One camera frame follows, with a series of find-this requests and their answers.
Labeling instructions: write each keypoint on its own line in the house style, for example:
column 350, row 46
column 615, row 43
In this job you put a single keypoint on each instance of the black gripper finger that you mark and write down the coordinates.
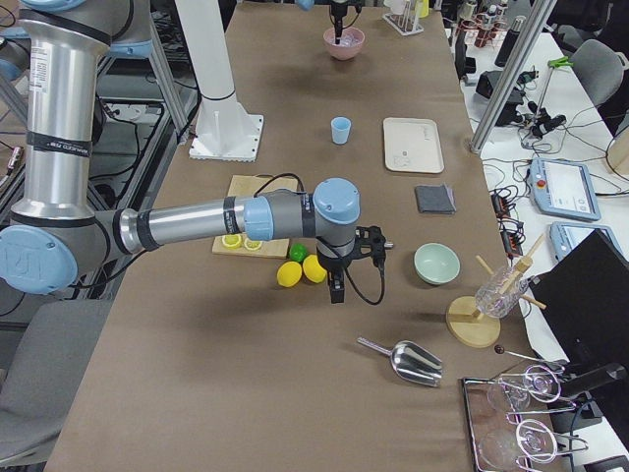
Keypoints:
column 338, row 27
column 336, row 286

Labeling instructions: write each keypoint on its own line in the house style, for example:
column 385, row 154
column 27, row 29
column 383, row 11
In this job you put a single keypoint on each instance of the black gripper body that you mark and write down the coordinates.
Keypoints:
column 331, row 264
column 338, row 10

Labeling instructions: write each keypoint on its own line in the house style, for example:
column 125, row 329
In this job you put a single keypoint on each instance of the pile of clear ice cubes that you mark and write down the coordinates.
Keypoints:
column 351, row 38

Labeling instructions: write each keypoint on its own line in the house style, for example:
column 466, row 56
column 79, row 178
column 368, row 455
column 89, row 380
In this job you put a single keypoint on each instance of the light blue plastic cup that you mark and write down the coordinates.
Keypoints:
column 340, row 127

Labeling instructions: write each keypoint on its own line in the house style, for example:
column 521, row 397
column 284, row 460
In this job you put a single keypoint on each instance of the steel ice scoop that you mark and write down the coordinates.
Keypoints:
column 410, row 361

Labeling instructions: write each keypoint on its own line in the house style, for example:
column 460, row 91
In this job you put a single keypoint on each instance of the wooden cup stand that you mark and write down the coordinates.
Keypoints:
column 468, row 324

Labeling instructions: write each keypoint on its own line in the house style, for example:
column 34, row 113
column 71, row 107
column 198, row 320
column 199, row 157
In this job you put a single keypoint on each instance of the yellow lemon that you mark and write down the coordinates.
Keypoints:
column 289, row 274
column 312, row 269

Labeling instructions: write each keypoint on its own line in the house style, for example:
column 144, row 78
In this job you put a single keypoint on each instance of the pink bowl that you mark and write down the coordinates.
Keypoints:
column 339, row 52

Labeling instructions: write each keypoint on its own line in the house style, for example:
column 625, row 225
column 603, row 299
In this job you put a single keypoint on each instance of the green lime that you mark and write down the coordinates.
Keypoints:
column 298, row 253

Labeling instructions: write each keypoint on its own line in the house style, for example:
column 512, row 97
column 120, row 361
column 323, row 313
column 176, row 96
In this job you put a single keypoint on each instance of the lemon slice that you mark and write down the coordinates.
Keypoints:
column 232, row 241
column 252, row 245

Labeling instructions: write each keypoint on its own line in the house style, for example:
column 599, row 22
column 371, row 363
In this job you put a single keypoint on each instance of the mint green bowl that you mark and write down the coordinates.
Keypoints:
column 436, row 263

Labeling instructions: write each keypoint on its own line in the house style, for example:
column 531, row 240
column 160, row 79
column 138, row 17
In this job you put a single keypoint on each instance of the wooden cutting board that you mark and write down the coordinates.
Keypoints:
column 242, row 185

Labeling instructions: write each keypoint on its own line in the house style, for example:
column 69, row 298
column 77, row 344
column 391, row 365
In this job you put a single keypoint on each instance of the grey folded cloth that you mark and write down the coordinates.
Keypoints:
column 436, row 199

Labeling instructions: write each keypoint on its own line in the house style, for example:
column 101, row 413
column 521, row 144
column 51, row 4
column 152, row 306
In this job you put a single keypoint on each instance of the cream rectangular tray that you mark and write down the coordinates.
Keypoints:
column 412, row 145

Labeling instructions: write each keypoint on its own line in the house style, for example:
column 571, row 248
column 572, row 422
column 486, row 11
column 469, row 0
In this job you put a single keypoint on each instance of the clear glass on stand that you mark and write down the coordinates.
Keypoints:
column 497, row 297

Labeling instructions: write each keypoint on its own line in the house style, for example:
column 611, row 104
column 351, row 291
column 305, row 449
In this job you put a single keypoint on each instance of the blue teach pendant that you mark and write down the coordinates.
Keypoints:
column 563, row 188
column 566, row 236

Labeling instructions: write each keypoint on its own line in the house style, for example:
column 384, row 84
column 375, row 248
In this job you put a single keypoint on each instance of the wine glass in rack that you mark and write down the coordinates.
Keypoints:
column 530, row 443
column 514, row 392

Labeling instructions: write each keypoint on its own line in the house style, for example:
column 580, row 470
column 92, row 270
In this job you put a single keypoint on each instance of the black monitor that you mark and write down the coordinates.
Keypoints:
column 586, row 297

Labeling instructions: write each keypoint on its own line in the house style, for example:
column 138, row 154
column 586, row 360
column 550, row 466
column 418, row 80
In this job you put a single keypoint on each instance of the grey office chair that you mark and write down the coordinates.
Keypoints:
column 44, row 377

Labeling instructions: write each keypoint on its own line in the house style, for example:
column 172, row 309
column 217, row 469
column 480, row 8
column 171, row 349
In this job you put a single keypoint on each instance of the white wire cup rack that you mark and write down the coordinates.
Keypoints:
column 404, row 16

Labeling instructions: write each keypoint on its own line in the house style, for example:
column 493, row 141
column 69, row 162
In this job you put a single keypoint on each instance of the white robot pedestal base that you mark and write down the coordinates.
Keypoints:
column 224, row 129

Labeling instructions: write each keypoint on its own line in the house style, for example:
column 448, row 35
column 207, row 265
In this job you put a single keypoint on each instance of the aluminium frame post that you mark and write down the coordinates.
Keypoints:
column 523, row 46

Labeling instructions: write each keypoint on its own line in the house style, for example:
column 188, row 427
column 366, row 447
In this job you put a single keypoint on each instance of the black wire glass rack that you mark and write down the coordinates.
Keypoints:
column 482, row 418

